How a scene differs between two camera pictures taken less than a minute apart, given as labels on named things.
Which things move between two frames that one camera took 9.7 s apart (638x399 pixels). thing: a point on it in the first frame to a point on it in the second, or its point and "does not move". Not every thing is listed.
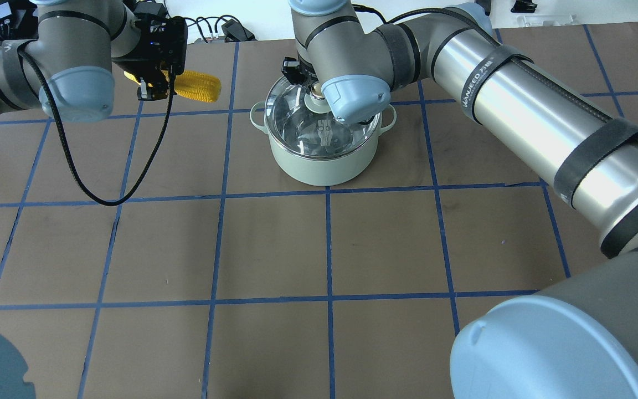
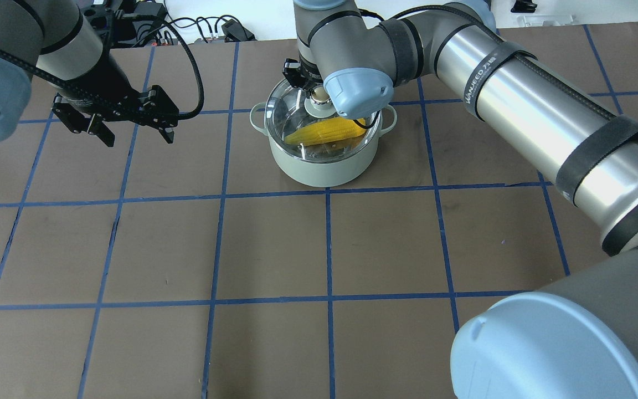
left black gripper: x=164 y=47 to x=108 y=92
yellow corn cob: x=191 y=83 to x=329 y=130
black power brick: x=237 y=31 does not move
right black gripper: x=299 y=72 does not move
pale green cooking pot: x=322 y=172 does not move
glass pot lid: x=301 y=121 does not move
